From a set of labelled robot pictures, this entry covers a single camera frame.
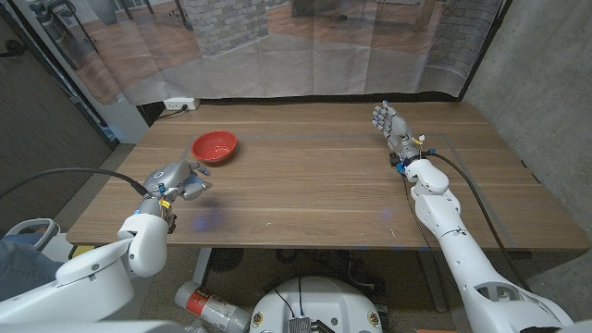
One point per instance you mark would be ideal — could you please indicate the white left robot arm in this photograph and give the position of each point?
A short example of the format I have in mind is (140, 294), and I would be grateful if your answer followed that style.
(92, 287)

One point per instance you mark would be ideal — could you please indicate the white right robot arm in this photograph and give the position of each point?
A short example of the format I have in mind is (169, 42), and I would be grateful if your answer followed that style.
(462, 259)

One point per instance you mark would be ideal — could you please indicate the white power strip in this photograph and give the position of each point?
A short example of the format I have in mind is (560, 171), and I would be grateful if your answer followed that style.
(180, 103)

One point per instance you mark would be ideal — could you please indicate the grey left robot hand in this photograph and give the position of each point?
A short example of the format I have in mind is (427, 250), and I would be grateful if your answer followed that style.
(173, 178)

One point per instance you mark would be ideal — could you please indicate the black round floor object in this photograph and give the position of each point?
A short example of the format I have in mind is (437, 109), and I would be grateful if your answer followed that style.
(225, 260)

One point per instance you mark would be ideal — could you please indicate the printed room backdrop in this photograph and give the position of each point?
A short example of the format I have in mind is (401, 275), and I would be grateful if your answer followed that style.
(287, 55)

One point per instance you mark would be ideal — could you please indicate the orange floor object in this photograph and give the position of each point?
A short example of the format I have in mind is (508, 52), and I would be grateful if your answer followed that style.
(435, 331)

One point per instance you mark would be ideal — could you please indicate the white grey chair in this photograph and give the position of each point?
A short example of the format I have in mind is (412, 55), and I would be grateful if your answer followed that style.
(32, 224)

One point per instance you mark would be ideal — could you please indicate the person's leg in jeans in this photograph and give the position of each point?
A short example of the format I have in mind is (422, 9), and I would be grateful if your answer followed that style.
(23, 268)

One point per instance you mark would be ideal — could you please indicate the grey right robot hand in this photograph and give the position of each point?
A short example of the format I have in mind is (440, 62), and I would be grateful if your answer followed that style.
(397, 131)

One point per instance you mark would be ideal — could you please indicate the white table leg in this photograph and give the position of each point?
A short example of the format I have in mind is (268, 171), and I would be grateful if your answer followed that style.
(201, 266)

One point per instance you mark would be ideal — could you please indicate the black backdrop frame pole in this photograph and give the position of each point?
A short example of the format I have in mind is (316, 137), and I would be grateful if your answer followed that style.
(485, 51)
(60, 74)

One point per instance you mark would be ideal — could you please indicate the white red cylinder canister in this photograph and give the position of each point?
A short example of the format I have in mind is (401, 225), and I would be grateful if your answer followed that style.
(213, 307)

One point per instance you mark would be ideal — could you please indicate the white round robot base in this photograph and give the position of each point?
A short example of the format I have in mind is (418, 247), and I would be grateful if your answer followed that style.
(314, 305)

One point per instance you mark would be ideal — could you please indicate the grey table leg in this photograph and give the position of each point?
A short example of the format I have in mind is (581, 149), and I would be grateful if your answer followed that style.
(432, 277)

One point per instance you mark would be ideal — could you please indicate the red bowl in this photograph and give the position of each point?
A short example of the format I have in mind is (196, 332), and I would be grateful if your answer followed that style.
(213, 145)

